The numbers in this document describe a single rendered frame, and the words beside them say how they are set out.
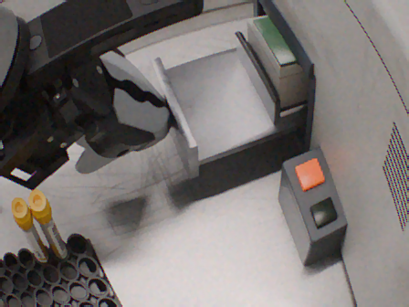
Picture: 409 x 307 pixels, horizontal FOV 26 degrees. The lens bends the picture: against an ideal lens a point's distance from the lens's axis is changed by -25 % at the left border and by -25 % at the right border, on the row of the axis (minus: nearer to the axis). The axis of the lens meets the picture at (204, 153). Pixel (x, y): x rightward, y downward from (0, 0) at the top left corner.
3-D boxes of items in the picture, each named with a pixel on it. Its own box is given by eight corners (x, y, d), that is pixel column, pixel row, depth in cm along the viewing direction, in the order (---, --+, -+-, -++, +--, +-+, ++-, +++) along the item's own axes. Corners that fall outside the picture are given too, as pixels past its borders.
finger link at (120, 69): (94, 122, 71) (31, 95, 63) (163, 72, 69) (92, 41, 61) (107, 163, 69) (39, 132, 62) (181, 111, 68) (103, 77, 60)
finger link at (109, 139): (116, 108, 64) (48, 79, 57) (139, 90, 64) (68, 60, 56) (141, 177, 62) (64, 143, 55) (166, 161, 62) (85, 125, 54)
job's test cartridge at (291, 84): (298, 46, 70) (298, 4, 64) (329, 101, 68) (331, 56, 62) (246, 58, 69) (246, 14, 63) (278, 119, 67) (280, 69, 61)
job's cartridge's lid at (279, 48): (298, 5, 64) (298, 1, 64) (331, 58, 62) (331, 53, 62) (246, 15, 64) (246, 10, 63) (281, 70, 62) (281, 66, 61)
